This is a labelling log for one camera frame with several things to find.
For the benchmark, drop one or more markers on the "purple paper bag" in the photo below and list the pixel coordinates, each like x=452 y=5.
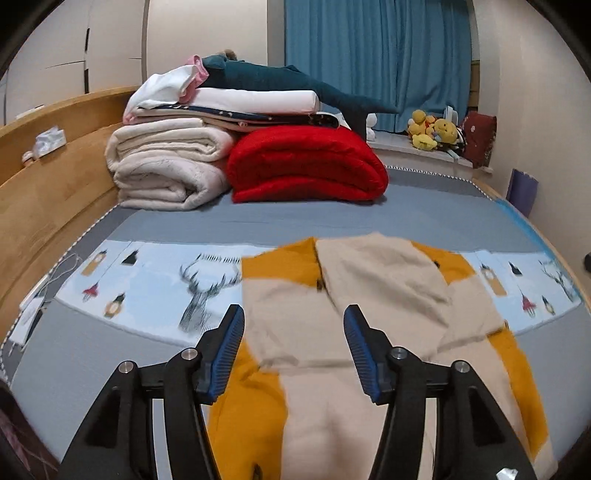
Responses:
x=521 y=191

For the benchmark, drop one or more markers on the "beige and yellow hooded jacket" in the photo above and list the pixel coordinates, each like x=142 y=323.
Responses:
x=300 y=314

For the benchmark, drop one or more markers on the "yellow plush toy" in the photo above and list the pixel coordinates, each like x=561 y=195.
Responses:
x=445 y=131
x=421 y=131

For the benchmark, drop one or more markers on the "white and pink cloth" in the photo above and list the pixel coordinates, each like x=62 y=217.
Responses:
x=161 y=87

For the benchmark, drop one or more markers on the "navy patterned folded cloth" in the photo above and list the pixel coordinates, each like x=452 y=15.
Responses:
x=286 y=119

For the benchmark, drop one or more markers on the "red folded blanket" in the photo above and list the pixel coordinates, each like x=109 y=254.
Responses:
x=304 y=166

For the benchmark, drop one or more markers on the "white wardrobe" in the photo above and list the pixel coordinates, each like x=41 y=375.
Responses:
x=115 y=41

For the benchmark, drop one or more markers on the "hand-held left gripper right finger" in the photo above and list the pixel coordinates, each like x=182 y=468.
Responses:
x=362 y=353

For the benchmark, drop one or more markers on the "wooden headboard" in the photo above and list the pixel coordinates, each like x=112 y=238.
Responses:
x=51 y=198

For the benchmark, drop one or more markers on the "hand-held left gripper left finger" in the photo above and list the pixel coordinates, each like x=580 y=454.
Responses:
x=226 y=353

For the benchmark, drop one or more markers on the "blue curtain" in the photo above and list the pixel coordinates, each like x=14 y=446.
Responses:
x=378 y=50

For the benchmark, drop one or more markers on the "dark red bag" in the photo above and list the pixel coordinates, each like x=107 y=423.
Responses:
x=480 y=138

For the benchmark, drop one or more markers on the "light blue printed cloth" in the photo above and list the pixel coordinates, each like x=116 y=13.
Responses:
x=152 y=286

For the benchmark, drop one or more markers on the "cream folded quilt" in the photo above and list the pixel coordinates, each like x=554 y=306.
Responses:
x=161 y=166

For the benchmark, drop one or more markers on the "teal shark plush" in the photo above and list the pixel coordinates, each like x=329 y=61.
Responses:
x=263 y=78

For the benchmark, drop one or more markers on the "bed with grey sheet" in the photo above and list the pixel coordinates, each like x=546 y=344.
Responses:
x=207 y=221

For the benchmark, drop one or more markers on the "tissue packet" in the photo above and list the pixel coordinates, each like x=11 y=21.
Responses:
x=50 y=142

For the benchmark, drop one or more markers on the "white plush toy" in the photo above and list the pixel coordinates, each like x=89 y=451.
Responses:
x=371 y=129

